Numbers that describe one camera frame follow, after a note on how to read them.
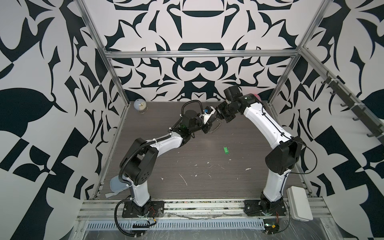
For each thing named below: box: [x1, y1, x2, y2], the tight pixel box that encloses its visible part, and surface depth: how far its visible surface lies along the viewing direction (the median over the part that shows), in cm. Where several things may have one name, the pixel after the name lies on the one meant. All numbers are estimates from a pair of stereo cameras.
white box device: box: [286, 186, 313, 222], surface depth 74 cm
